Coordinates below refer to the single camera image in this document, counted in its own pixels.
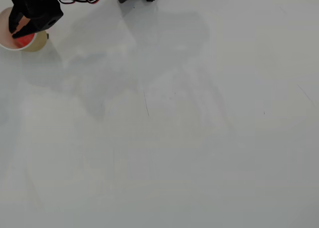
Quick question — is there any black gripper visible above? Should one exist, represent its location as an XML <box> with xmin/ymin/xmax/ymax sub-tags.
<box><xmin>8</xmin><ymin>0</ymin><xmax>64</xmax><ymax>39</ymax></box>

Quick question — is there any beige paper cup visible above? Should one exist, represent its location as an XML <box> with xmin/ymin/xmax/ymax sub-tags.
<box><xmin>0</xmin><ymin>7</ymin><xmax>49</xmax><ymax>52</ymax></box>

